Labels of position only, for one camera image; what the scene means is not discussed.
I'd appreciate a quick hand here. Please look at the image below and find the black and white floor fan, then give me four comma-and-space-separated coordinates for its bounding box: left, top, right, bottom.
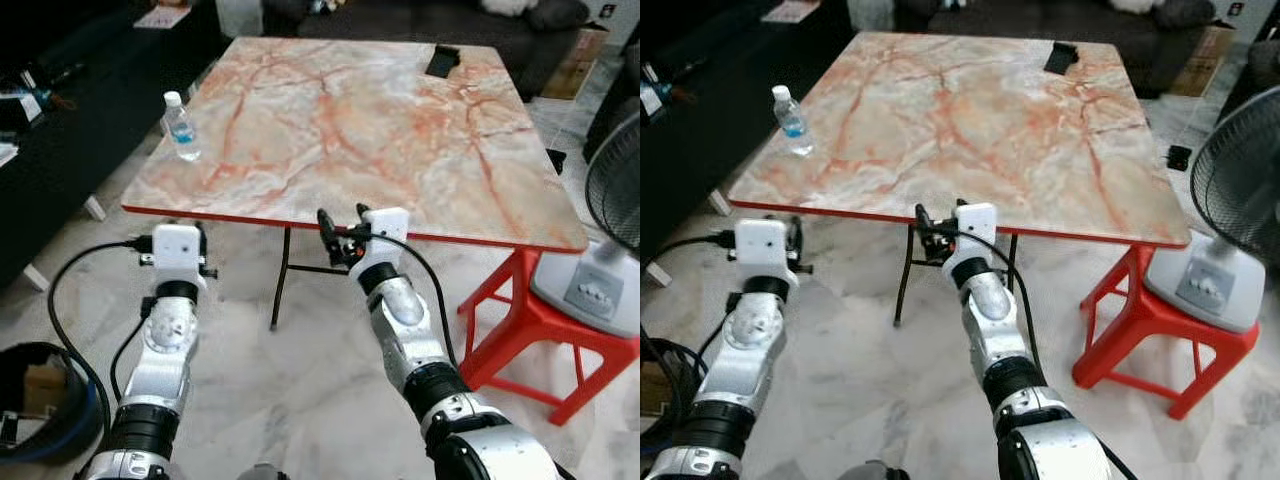
1143, 85, 1280, 334
530, 108, 641, 339

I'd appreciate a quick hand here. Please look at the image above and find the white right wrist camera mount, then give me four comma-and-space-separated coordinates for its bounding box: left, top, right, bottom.
355, 207, 410, 271
950, 203, 998, 266

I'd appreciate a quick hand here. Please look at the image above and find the printed booklet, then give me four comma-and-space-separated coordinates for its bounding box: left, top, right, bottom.
762, 0, 823, 23
133, 5, 193, 29

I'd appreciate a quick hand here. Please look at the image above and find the black rubbish bin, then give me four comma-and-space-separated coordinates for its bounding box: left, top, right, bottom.
0, 342, 103, 467
640, 338, 693, 461

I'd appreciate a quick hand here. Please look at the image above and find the black metal table leg frame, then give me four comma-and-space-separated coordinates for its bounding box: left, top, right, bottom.
893, 225, 1019, 329
270, 225, 351, 331

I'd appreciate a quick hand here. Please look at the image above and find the red plastic stool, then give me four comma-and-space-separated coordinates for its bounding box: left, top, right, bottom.
1072, 245, 1261, 421
457, 247, 641, 427

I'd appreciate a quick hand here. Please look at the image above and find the dark sofa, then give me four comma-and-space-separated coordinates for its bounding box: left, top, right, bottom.
262, 0, 591, 101
893, 0, 1216, 98

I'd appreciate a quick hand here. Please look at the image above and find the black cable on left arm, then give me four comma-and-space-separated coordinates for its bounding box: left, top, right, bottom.
47, 238, 153, 441
640, 232, 738, 271

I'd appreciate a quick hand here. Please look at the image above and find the black low TV console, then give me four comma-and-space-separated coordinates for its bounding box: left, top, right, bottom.
640, 0, 846, 266
0, 0, 229, 293

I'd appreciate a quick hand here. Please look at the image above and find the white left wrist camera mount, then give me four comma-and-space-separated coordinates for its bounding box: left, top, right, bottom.
735, 218, 798, 279
152, 224, 207, 281

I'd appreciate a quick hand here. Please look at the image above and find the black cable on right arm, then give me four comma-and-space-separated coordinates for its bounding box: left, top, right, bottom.
940, 226, 1043, 373
362, 230, 461, 371

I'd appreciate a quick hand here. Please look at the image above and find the white container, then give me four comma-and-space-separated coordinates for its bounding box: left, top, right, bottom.
215, 0, 264, 39
848, 0, 896, 31

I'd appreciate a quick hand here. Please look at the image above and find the clear water bottle white cap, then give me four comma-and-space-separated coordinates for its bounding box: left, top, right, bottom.
162, 91, 202, 162
771, 85, 815, 157

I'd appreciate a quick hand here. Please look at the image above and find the brown cardboard box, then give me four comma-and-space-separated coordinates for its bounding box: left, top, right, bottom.
543, 25, 611, 101
1168, 22, 1237, 98

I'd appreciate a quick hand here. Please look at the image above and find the grey cushion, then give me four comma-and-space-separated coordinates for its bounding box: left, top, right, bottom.
527, 0, 591, 31
1150, 0, 1216, 29

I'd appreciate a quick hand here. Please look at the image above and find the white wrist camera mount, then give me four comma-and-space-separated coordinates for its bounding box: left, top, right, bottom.
950, 203, 998, 266
735, 218, 798, 279
152, 224, 207, 281
355, 207, 410, 271

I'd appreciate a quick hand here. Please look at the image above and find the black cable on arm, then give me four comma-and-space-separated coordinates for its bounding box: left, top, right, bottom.
47, 238, 153, 441
362, 230, 461, 371
940, 226, 1043, 373
640, 232, 738, 271

